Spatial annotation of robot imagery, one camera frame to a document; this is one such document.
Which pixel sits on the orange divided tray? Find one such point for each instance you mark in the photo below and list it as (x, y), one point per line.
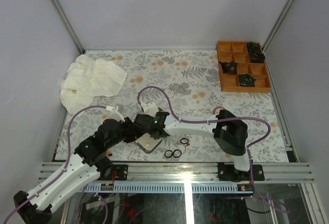
(237, 51)

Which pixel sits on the dark fabric flower orange dots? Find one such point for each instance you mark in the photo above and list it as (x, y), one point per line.
(229, 67)

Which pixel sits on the aluminium rail frame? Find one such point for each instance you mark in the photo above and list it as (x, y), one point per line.
(141, 177)

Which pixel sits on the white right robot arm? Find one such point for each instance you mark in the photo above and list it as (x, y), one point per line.
(229, 132)

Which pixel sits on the orange-red bangle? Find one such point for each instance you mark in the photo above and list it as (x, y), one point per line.
(218, 108)

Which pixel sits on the floral table mat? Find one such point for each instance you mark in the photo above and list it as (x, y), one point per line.
(187, 82)

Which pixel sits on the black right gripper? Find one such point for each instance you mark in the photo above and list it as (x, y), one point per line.
(153, 116)

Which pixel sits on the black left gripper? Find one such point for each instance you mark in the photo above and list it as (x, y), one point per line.
(134, 133)

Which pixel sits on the dark green fabric flower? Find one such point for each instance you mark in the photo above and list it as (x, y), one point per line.
(246, 80)

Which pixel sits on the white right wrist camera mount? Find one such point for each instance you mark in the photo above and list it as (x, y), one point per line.
(150, 108)

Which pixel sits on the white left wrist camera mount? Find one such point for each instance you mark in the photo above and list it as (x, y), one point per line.
(114, 113)

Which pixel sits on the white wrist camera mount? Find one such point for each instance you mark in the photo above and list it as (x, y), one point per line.
(114, 113)
(150, 108)

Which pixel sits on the cream and navy jewelry box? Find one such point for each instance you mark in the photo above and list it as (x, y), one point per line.
(146, 138)

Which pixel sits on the white crumpled cloth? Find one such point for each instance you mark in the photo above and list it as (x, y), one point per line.
(88, 78)

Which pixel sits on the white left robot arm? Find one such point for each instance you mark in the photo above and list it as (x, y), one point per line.
(88, 163)

